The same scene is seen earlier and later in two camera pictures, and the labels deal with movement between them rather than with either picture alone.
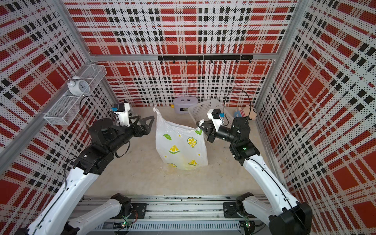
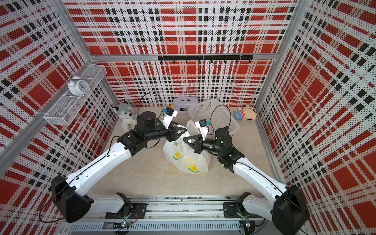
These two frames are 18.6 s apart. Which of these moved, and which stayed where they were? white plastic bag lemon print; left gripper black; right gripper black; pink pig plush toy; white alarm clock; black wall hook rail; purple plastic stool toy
Moved: left gripper black; white plastic bag lemon print; right gripper black
Stayed: purple plastic stool toy; black wall hook rail; pink pig plush toy; white alarm clock
